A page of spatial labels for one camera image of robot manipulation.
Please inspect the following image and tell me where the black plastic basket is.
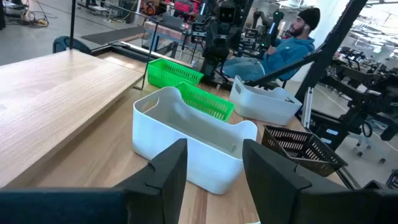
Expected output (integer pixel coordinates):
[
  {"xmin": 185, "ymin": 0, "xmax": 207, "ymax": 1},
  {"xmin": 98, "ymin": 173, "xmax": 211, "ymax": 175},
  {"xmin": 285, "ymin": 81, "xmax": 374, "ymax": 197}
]
[{"xmin": 261, "ymin": 124, "xmax": 349, "ymax": 178}]

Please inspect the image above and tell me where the white plastic basket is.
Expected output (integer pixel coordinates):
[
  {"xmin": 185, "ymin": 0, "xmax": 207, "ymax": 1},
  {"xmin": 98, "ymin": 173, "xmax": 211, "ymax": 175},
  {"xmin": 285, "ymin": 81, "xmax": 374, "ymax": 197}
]
[
  {"xmin": 132, "ymin": 86, "xmax": 259, "ymax": 195},
  {"xmin": 229, "ymin": 75, "xmax": 303, "ymax": 126}
]

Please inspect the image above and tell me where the black floor mat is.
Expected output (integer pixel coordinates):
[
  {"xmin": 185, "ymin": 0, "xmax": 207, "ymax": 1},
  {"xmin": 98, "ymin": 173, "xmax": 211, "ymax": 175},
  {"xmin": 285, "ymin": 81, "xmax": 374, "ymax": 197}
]
[{"xmin": 80, "ymin": 25, "xmax": 147, "ymax": 46}]

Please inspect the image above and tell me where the dark teal chair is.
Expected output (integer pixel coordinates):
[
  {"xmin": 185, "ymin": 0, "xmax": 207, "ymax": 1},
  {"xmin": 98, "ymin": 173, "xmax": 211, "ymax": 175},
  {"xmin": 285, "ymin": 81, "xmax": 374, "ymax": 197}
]
[{"xmin": 52, "ymin": 35, "xmax": 93, "ymax": 54}]

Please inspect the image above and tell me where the office chair base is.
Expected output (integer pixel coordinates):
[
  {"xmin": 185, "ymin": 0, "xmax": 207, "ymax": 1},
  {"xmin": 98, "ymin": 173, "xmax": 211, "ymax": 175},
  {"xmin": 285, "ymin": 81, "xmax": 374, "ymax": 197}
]
[{"xmin": 354, "ymin": 133, "xmax": 388, "ymax": 165}]

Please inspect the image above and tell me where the green plastic basket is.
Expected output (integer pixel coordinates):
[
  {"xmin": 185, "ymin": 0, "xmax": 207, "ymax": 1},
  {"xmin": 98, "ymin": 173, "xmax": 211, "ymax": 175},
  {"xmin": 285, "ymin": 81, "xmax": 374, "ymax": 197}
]
[
  {"xmin": 175, "ymin": 82, "xmax": 236, "ymax": 123},
  {"xmin": 146, "ymin": 57, "xmax": 205, "ymax": 89}
]

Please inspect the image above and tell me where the black robot station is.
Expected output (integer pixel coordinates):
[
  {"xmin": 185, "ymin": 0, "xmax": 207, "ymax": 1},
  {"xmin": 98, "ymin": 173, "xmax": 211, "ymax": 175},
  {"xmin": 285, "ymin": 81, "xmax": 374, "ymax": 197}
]
[{"xmin": 310, "ymin": 45, "xmax": 398, "ymax": 150}]

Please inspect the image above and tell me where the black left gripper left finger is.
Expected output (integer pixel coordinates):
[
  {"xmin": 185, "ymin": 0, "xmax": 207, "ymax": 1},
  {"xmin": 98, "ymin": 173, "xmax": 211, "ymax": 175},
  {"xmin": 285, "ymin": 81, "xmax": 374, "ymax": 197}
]
[{"xmin": 113, "ymin": 138, "xmax": 188, "ymax": 224}]

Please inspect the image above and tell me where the person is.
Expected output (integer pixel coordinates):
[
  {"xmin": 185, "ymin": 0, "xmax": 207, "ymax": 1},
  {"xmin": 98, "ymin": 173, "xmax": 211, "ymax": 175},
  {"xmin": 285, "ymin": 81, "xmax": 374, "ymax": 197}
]
[{"xmin": 222, "ymin": 7, "xmax": 322, "ymax": 82}]

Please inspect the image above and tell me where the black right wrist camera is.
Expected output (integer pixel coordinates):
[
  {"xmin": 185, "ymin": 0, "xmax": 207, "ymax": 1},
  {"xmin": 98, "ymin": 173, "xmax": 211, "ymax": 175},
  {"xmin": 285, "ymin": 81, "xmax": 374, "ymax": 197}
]
[{"xmin": 216, "ymin": 3, "xmax": 237, "ymax": 25}]

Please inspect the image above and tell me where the wooden shelf with black frame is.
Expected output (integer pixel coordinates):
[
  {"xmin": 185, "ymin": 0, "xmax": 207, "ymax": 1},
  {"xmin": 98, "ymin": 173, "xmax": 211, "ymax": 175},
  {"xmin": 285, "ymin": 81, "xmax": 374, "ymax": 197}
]
[{"xmin": 0, "ymin": 0, "xmax": 161, "ymax": 190}]

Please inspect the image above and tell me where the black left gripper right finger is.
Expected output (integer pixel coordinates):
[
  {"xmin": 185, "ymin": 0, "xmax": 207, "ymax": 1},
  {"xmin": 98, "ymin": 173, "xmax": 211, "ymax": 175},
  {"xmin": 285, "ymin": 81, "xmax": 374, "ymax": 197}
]
[{"xmin": 241, "ymin": 138, "xmax": 312, "ymax": 224}]

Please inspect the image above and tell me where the yellow cable bundle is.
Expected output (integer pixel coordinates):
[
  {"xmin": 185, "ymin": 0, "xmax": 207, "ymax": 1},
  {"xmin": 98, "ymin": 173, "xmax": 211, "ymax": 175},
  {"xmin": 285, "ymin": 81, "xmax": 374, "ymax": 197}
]
[{"xmin": 18, "ymin": 9, "xmax": 50, "ymax": 29}]

